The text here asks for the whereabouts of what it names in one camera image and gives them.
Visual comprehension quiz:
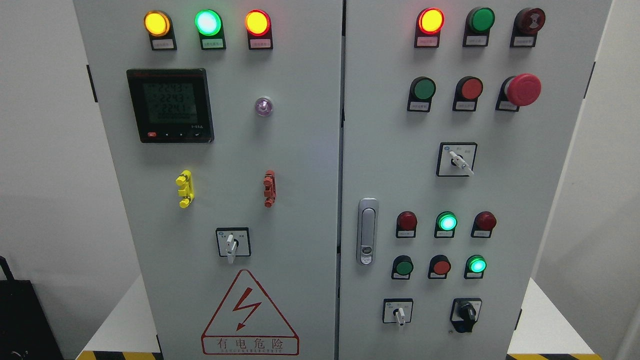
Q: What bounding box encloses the dark red lamp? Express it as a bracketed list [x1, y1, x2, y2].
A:
[470, 210, 498, 239]
[395, 210, 418, 239]

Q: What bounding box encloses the green lit lamp middle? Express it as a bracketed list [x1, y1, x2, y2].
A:
[433, 210, 458, 239]

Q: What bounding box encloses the left grey cabinet door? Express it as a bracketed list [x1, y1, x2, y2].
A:
[73, 0, 343, 360]

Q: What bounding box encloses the black digital power meter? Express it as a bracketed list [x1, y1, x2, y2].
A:
[126, 68, 215, 144]

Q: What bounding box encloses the red push button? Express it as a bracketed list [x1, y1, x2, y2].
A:
[427, 254, 451, 280]
[452, 76, 483, 112]

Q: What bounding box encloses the red terminal clip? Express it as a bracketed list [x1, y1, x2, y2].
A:
[263, 170, 277, 208]

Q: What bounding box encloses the green push button upper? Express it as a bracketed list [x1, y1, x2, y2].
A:
[406, 76, 437, 113]

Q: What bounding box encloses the yellow terminal clip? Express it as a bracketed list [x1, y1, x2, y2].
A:
[174, 170, 195, 208]

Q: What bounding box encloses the green lit button lower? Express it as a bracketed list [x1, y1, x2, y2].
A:
[464, 254, 487, 280]

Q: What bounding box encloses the small clear light bulb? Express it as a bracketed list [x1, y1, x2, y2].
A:
[254, 96, 274, 117]

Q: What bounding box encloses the dark red lamp left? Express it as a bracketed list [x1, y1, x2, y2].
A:
[395, 210, 418, 239]

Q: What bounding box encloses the red push button lower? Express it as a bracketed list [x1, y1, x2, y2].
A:
[427, 254, 451, 280]

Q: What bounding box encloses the white cabinet base platform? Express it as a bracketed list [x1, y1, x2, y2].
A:
[78, 275, 601, 360]

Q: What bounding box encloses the dark green unlit lamp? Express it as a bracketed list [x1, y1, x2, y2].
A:
[462, 6, 496, 47]

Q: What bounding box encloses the black bag at left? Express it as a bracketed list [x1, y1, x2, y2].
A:
[0, 256, 63, 360]

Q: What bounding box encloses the green push button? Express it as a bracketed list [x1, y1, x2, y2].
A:
[391, 255, 414, 280]
[406, 76, 437, 113]

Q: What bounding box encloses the green push button lower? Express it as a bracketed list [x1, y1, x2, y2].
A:
[391, 255, 414, 280]

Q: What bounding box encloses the dark red lamp right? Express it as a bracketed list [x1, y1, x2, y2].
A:
[470, 210, 498, 239]

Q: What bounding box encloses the right grey cabinet door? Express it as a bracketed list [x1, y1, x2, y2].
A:
[338, 0, 611, 360]

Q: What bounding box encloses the chrome door handle lock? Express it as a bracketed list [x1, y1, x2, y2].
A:
[356, 197, 378, 265]

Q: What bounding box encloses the yellow indicator lamp top left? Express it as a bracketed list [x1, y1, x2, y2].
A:
[143, 10, 178, 51]

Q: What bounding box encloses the red-ringed lit indicator lamp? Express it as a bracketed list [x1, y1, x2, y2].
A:
[244, 9, 274, 50]

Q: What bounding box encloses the red emergency stop mushroom button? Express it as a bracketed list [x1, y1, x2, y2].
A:
[495, 73, 542, 112]

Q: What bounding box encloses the red electric hazard warning sticker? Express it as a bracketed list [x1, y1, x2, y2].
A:
[201, 269, 300, 356]

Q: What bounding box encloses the red push button upper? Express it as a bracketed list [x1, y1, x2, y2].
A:
[452, 76, 483, 112]

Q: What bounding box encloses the dark red buzzer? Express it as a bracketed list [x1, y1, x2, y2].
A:
[509, 7, 546, 48]

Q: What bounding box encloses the green lit indicator lamp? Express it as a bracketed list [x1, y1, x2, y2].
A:
[194, 9, 226, 50]

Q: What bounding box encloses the white rotary selector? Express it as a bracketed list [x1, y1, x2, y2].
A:
[382, 298, 414, 328]
[436, 142, 478, 177]

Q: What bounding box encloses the red lit lamp right door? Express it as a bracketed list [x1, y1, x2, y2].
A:
[414, 7, 445, 49]

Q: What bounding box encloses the white rotary light switch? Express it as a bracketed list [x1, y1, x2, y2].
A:
[215, 227, 252, 264]

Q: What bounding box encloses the grey cabinet door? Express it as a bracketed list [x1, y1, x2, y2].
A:
[338, 0, 611, 360]
[73, 0, 343, 360]

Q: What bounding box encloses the white rotary selector lower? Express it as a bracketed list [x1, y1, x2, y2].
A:
[382, 298, 414, 328]

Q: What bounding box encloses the black rotary knob selector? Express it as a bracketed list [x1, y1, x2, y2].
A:
[450, 298, 483, 334]

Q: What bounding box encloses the white rotary selector upper right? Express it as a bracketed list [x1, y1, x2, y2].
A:
[436, 142, 478, 177]

